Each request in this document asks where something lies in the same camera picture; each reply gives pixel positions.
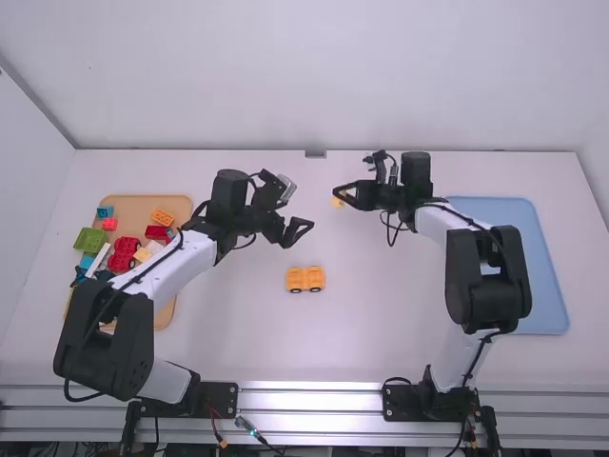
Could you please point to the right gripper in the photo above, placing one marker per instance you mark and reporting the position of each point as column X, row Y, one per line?
column 387, row 196

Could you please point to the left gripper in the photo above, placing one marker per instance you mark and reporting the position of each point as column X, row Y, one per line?
column 266, row 209

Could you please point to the yellow toy brick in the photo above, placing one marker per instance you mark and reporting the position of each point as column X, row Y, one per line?
column 143, row 255
column 338, row 203

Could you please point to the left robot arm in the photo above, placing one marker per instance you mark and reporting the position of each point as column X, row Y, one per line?
column 162, row 271

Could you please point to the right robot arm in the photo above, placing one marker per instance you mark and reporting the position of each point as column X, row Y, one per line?
column 476, row 285

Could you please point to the yellow toy car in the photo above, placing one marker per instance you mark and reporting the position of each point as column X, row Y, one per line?
column 304, row 278

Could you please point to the tan tray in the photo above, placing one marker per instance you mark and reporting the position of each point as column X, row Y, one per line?
column 178, row 204

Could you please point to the orange toy brick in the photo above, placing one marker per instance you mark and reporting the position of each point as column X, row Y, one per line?
column 163, row 217

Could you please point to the blue mat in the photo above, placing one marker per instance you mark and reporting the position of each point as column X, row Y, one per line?
column 523, row 224

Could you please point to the red wheeled toy brick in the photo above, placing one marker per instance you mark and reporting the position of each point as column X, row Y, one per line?
column 123, row 253

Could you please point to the silver rails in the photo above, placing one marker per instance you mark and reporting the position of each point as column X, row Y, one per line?
column 309, row 404

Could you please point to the pink toy brick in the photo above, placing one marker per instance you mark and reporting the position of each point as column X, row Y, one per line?
column 110, row 224

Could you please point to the blue toy brick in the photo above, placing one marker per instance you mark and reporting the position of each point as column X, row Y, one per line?
column 105, row 212

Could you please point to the long white toy brick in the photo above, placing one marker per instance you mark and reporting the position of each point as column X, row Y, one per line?
column 99, row 261

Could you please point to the green toy brick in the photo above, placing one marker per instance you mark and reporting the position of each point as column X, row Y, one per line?
column 90, row 239

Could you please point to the teal toy brick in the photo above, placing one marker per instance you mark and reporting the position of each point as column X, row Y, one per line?
column 87, row 262

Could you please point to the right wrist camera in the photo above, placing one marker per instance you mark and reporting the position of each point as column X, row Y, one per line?
column 380, row 166

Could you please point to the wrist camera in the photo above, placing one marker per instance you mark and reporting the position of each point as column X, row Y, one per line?
column 287, row 189
column 380, row 166

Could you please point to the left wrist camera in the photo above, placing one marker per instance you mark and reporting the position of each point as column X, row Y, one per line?
column 287, row 189

